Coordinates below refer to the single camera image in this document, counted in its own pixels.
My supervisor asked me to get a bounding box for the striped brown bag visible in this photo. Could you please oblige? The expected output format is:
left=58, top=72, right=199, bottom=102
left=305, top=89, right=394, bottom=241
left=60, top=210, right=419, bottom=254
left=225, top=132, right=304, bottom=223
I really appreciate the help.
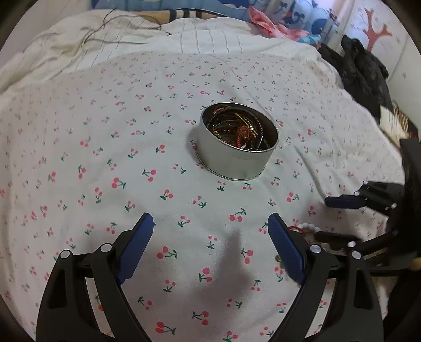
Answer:
left=395, top=105, right=410, bottom=139

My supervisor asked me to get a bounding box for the light blue cloth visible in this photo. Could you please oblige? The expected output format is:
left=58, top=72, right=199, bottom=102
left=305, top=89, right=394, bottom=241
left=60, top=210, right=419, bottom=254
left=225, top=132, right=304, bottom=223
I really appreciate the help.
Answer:
left=298, top=33, right=322, bottom=45

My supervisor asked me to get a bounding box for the tan black striped pillow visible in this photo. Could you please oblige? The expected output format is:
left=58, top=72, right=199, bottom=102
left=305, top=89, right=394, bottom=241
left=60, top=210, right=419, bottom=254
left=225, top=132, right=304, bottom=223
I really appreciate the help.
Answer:
left=145, top=9, right=250, bottom=26

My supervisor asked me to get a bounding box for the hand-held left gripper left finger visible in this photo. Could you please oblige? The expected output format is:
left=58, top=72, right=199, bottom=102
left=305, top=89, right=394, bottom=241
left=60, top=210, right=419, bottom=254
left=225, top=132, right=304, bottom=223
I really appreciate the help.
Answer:
left=36, top=213, right=156, bottom=342

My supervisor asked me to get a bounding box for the whale print curtain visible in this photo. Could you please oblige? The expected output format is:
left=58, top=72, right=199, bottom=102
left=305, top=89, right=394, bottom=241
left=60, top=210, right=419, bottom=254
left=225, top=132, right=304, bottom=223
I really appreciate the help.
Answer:
left=92, top=0, right=339, bottom=37

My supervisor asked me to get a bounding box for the white striped duvet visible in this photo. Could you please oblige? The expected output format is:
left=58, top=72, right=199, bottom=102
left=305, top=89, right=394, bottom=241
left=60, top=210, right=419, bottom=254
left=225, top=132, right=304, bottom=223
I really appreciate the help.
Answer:
left=0, top=11, right=333, bottom=96

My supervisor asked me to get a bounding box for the round silver tin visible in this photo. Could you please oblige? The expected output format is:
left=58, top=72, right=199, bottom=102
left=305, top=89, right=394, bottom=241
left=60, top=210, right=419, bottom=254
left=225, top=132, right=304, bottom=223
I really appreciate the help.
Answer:
left=197, top=103, right=279, bottom=181

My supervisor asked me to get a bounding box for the pink patterned cloth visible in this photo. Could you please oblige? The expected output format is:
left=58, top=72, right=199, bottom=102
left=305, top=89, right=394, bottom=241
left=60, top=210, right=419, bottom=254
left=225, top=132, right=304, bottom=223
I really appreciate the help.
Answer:
left=248, top=6, right=308, bottom=42

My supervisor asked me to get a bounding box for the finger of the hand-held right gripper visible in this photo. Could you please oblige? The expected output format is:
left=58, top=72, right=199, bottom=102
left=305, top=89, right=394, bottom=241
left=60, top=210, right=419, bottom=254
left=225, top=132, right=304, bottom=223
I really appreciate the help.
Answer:
left=324, top=181, right=404, bottom=212
left=314, top=230, right=396, bottom=261

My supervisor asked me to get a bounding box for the pile of jewelry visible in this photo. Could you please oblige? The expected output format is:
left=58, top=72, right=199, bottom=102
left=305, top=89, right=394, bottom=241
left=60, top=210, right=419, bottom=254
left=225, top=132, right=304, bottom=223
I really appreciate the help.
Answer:
left=206, top=105, right=270, bottom=152

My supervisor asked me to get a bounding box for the black cable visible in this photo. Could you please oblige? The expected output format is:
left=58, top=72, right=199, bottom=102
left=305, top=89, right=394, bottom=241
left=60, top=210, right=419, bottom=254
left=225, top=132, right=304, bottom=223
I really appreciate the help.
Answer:
left=82, top=8, right=172, bottom=45

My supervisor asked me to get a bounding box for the white bead bracelet red cord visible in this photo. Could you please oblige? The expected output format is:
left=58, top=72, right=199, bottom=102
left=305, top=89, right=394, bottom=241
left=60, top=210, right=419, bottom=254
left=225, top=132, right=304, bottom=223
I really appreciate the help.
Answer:
left=275, top=223, right=330, bottom=264

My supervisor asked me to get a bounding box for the cherry print bedsheet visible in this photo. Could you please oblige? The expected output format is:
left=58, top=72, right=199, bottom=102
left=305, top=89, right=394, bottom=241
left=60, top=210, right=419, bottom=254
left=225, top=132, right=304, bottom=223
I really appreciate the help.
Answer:
left=0, top=53, right=408, bottom=342

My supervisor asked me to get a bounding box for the white paper bag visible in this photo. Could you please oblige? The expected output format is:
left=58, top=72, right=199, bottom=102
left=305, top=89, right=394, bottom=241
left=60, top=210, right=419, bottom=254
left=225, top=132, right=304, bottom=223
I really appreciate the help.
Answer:
left=380, top=105, right=400, bottom=133

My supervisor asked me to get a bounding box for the white wardrobe with tree sticker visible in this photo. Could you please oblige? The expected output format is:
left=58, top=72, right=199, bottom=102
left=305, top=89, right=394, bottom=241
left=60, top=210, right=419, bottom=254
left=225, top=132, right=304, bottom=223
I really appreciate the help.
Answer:
left=342, top=0, right=421, bottom=109

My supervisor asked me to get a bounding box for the black jacket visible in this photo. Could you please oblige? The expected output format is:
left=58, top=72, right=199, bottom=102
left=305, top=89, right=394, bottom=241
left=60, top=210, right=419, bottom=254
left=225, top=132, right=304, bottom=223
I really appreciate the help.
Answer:
left=317, top=34, right=395, bottom=116

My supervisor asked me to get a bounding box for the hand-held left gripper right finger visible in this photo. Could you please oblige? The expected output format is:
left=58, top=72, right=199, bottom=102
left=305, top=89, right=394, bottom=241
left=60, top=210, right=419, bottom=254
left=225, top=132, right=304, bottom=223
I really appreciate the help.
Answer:
left=267, top=213, right=385, bottom=342

